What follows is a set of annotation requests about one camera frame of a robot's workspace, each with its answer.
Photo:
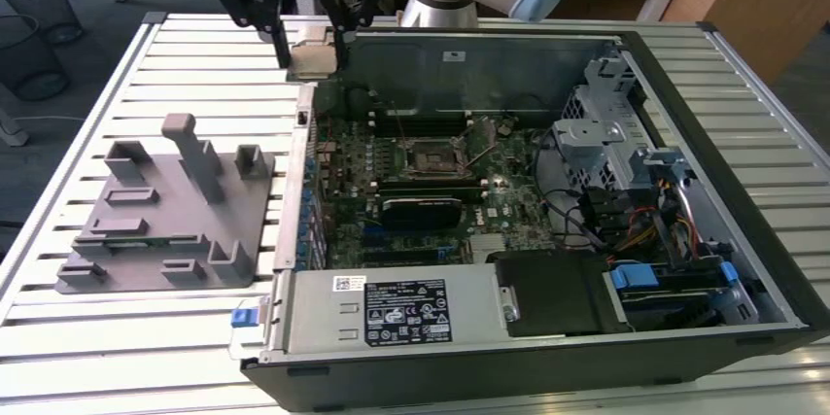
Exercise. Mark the silver square CPU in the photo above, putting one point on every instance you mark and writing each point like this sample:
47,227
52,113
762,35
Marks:
314,62

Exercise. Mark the thin metal locking lever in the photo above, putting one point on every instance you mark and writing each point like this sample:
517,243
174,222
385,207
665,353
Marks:
402,130
491,147

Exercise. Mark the CPU socket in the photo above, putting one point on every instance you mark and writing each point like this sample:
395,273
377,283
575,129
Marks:
429,160

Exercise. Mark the black RAM slot bank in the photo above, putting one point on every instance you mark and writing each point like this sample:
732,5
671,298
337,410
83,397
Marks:
429,187
422,121

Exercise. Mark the round coin battery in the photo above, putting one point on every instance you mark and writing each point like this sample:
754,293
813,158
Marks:
505,129

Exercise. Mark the black graphics card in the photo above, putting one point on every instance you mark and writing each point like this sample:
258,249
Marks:
422,216

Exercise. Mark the white furniture foot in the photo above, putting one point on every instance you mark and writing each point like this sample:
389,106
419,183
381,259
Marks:
10,130

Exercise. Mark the silver metal drive cage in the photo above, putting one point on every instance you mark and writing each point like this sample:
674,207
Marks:
583,138

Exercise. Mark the green motherboard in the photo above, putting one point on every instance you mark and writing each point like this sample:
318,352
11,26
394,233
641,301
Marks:
513,201

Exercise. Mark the grey plastic parts rack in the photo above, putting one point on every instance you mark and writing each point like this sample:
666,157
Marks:
188,220

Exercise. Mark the small silver heatsink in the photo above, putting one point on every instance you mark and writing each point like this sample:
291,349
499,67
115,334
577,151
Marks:
487,246

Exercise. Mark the green RAM stick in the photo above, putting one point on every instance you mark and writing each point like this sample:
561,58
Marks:
139,242

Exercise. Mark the silver power supply unit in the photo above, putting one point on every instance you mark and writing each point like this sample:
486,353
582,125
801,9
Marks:
311,318

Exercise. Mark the blue plastic case latch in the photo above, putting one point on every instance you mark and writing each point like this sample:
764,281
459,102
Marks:
244,317

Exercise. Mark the wooden cabinet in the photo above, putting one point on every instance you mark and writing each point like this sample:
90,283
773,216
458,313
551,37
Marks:
772,7

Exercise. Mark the hard disk in blue carrier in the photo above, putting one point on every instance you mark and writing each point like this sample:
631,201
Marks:
631,276

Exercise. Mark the black open PC case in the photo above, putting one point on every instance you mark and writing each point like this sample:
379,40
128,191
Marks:
454,376

